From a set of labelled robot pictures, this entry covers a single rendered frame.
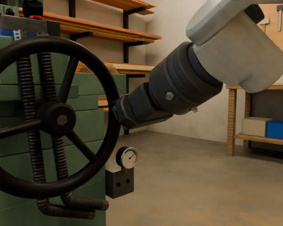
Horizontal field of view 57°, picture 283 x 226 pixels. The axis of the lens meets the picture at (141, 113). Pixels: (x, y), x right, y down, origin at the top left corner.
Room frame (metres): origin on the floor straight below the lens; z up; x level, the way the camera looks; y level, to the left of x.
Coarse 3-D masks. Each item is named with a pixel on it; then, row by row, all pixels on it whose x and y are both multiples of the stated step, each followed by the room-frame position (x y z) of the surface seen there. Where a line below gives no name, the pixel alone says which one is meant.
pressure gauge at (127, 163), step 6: (120, 150) 0.72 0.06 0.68; (126, 150) 0.71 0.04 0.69; (132, 150) 0.73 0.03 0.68; (120, 156) 0.71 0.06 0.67; (126, 156) 0.72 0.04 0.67; (132, 156) 0.73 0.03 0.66; (120, 162) 0.71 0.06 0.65; (126, 162) 0.72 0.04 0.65; (132, 162) 0.73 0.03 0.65; (126, 168) 0.71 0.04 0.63
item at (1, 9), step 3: (0, 6) 0.68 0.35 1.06; (3, 6) 0.68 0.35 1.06; (6, 6) 0.69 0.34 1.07; (9, 6) 0.69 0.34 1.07; (12, 6) 0.70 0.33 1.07; (0, 9) 0.68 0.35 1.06; (3, 9) 0.68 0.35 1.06; (15, 9) 0.70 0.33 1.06; (0, 12) 0.68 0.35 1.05; (3, 12) 0.68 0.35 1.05; (15, 12) 0.70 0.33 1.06; (15, 15) 0.70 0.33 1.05
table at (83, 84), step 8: (72, 80) 0.68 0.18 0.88; (80, 80) 0.70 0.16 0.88; (88, 80) 0.71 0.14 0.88; (96, 80) 0.73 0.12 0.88; (120, 80) 0.78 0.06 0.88; (0, 88) 0.48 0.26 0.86; (8, 88) 0.49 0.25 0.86; (16, 88) 0.50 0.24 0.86; (40, 88) 0.53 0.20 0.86; (56, 88) 0.55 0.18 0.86; (72, 88) 0.58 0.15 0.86; (80, 88) 0.69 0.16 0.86; (88, 88) 0.71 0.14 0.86; (96, 88) 0.73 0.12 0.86; (120, 88) 0.78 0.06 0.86; (0, 96) 0.48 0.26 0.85; (8, 96) 0.49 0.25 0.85; (16, 96) 0.50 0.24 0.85; (40, 96) 0.53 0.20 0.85; (72, 96) 0.58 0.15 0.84
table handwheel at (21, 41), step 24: (0, 48) 0.41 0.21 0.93; (24, 48) 0.42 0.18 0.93; (48, 48) 0.45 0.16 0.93; (72, 48) 0.48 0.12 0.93; (0, 72) 0.40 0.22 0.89; (72, 72) 0.48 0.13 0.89; (96, 72) 0.52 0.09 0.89; (48, 120) 0.43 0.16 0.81; (72, 120) 0.46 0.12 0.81; (0, 168) 0.40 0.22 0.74; (96, 168) 0.51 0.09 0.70; (24, 192) 0.41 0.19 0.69; (48, 192) 0.44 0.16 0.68
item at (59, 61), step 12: (0, 36) 0.49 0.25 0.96; (36, 60) 0.53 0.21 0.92; (60, 60) 0.56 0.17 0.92; (12, 72) 0.50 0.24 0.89; (36, 72) 0.53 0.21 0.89; (60, 72) 0.56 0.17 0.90; (0, 84) 0.48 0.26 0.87; (12, 84) 0.50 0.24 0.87; (36, 84) 0.53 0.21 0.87; (60, 84) 0.56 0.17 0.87
